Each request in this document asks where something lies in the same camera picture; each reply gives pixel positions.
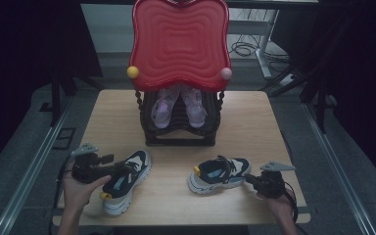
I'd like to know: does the right hand-held gripper cable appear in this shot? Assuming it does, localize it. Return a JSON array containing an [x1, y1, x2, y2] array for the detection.
[[283, 182, 300, 223]]

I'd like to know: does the red and black shoe rack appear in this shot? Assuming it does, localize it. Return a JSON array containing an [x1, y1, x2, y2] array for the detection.
[[125, 0, 233, 147]]

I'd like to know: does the left hand-held gripper cable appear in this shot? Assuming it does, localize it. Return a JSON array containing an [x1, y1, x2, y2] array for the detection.
[[48, 155, 76, 235]]

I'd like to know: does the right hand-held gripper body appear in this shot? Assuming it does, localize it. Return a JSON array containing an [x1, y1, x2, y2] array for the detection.
[[253, 161, 297, 200]]

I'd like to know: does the dark curtain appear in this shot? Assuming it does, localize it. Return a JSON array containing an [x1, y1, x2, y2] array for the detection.
[[270, 0, 376, 197], [0, 0, 104, 172]]

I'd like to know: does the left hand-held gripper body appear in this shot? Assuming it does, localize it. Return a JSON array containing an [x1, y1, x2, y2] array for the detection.
[[70, 142, 112, 184]]

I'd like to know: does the black floor cable bundle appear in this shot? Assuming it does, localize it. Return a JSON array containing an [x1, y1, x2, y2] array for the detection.
[[229, 33, 292, 65]]

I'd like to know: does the person's right hand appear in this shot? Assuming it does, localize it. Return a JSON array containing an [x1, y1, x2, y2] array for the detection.
[[257, 190, 297, 220]]

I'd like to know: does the hand-held gripper cable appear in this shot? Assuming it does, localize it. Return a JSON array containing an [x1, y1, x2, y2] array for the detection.
[[283, 182, 300, 223], [48, 155, 76, 235]]

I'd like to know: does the dark floor plate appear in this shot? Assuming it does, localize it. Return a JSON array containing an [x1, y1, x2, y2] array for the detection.
[[52, 127, 76, 151]]

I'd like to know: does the black metal stand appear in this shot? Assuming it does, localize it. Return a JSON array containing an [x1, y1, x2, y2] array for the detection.
[[38, 70, 105, 127], [258, 13, 353, 133]]

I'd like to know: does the navy and white sneaker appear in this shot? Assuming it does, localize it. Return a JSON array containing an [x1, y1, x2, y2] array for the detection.
[[187, 155, 253, 196], [99, 150, 153, 216]]

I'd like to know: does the person's left hand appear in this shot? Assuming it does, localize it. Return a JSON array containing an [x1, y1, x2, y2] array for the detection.
[[62, 163, 112, 213]]

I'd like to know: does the metal floor rail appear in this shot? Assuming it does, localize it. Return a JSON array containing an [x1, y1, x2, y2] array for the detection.
[[0, 97, 76, 235], [302, 102, 376, 235]]

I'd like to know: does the purple sandal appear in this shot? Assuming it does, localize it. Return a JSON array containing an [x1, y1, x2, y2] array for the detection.
[[179, 85, 209, 129], [150, 85, 181, 129]]

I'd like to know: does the white power strip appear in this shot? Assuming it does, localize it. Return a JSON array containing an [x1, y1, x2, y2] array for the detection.
[[278, 72, 300, 87]]

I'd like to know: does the white metal desk frame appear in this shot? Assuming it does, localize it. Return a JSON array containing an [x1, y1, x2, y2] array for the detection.
[[227, 9, 281, 79]]

